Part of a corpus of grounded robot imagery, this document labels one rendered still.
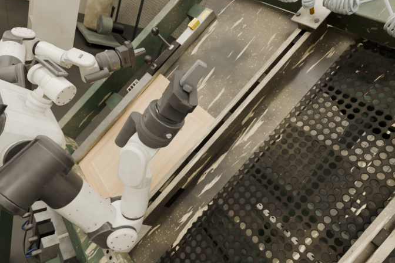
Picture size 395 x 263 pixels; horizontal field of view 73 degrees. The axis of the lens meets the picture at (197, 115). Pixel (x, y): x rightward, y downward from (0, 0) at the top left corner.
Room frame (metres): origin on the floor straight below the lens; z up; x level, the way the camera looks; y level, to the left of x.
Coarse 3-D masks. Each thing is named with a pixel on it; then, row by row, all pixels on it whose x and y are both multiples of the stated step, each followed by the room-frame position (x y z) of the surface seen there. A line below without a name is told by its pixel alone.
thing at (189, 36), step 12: (204, 24) 1.31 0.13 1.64; (180, 36) 1.28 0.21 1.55; (192, 36) 1.28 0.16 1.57; (180, 48) 1.24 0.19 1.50; (168, 60) 1.21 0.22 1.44; (156, 72) 1.17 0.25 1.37; (144, 84) 1.15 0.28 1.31; (132, 96) 1.12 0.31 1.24; (120, 108) 1.09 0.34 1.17; (108, 120) 1.06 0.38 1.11; (96, 132) 1.04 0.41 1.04; (84, 144) 1.01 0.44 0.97; (72, 156) 0.98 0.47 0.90; (84, 156) 0.98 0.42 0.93
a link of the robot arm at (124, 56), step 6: (126, 42) 1.11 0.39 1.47; (120, 48) 1.09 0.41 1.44; (126, 48) 1.09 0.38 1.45; (132, 48) 1.10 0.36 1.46; (108, 54) 1.04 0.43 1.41; (114, 54) 1.05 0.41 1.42; (120, 54) 1.07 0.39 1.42; (126, 54) 1.09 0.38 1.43; (132, 54) 1.11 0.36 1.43; (114, 60) 1.04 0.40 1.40; (120, 60) 1.07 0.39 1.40; (126, 60) 1.10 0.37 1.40; (132, 60) 1.12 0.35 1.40; (114, 66) 1.04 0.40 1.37; (126, 66) 1.10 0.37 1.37; (132, 66) 1.12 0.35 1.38
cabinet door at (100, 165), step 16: (160, 80) 1.16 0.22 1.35; (144, 96) 1.12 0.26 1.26; (160, 96) 1.09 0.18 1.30; (128, 112) 1.09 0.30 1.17; (192, 112) 0.98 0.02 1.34; (112, 128) 1.05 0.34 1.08; (192, 128) 0.93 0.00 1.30; (96, 144) 1.01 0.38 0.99; (112, 144) 0.99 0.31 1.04; (176, 144) 0.89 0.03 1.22; (96, 160) 0.95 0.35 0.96; (112, 160) 0.93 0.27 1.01; (160, 160) 0.86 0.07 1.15; (176, 160) 0.84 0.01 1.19; (96, 176) 0.89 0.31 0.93; (112, 176) 0.87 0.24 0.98; (160, 176) 0.81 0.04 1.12; (112, 192) 0.82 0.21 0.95
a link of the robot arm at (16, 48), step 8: (8, 32) 0.92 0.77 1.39; (16, 32) 0.93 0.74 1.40; (24, 32) 0.95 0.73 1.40; (32, 32) 0.98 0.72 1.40; (8, 40) 0.88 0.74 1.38; (16, 40) 0.90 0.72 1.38; (24, 40) 0.93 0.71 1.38; (0, 48) 0.83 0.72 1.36; (8, 48) 0.84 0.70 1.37; (16, 48) 0.86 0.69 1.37; (24, 48) 0.91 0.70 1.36; (16, 56) 0.81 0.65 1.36; (24, 56) 0.87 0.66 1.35; (24, 64) 0.83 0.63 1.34
